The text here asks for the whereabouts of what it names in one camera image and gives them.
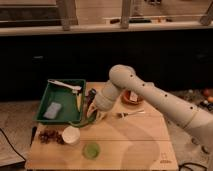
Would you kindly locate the blue-grey sponge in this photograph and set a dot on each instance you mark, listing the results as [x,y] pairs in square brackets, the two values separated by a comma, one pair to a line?
[52,110]

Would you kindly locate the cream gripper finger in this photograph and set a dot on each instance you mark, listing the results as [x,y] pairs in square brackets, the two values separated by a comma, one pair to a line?
[90,110]
[100,116]

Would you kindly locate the dark object behind bowl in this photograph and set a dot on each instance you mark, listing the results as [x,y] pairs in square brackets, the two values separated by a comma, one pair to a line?
[91,95]

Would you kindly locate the bunch of dark grapes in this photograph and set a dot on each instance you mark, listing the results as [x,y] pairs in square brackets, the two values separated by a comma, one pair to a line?
[46,136]

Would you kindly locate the orange plate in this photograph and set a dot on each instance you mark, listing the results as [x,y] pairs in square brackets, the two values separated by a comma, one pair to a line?
[131,98]

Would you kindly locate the metal fork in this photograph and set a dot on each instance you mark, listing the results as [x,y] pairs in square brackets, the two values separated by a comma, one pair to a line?
[125,114]

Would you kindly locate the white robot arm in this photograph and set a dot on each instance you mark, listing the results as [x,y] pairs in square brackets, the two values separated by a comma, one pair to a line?
[194,120]

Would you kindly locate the green plastic tray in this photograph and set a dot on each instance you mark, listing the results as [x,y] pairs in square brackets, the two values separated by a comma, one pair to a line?
[64,96]

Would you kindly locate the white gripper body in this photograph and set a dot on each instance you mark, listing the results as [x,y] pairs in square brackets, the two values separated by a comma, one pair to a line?
[96,108]

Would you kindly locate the yellow-handled knife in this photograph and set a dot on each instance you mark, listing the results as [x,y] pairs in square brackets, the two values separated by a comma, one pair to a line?
[78,101]

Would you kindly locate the white paper cup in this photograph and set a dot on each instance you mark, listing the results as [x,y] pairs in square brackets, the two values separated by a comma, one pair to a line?
[71,135]

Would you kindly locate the green plastic cup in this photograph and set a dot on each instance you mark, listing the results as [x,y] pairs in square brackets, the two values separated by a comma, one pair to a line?
[91,150]

